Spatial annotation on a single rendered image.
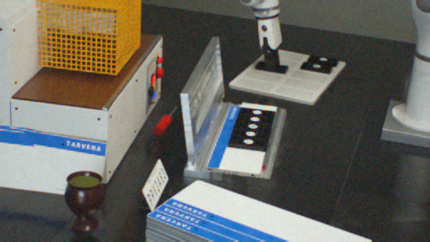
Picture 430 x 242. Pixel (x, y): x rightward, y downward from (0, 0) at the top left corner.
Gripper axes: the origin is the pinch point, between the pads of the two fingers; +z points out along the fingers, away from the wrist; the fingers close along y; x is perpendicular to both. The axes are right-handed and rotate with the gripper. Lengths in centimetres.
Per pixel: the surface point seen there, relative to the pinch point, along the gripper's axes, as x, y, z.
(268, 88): -2.7, -17.0, 3.1
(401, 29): -20, 170, 38
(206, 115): 1, -63, -6
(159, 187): 3, -92, 0
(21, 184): 33, -101, -5
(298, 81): -9.6, -6.3, 4.6
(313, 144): -23, -48, 8
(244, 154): -9, -66, 3
